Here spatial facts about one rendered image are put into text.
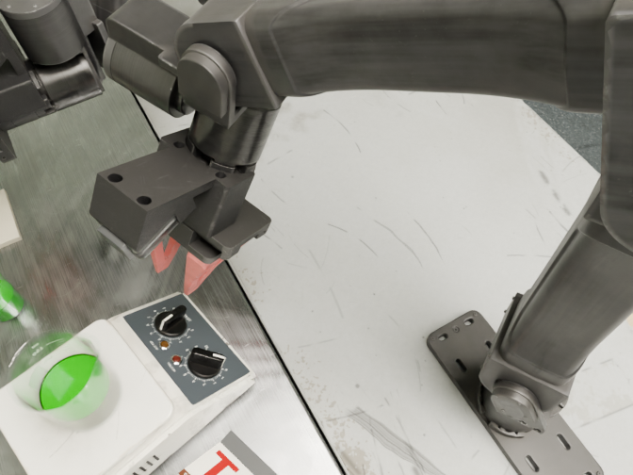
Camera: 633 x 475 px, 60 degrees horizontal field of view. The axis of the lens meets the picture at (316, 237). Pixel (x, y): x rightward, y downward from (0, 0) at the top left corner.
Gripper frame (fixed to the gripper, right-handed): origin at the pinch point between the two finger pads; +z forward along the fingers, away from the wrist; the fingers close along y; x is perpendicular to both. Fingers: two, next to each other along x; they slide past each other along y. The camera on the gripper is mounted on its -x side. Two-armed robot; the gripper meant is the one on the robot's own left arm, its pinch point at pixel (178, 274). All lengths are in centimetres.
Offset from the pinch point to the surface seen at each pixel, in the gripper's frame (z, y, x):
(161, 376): 7.4, 4.2, -4.3
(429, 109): -11.3, 5.4, 43.0
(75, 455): 10.1, 3.8, -13.2
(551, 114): 12, 23, 183
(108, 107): 5.9, -30.4, 21.7
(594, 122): 7, 37, 188
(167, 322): 5.7, 1.0, -0.6
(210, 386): 7.2, 8.2, -1.9
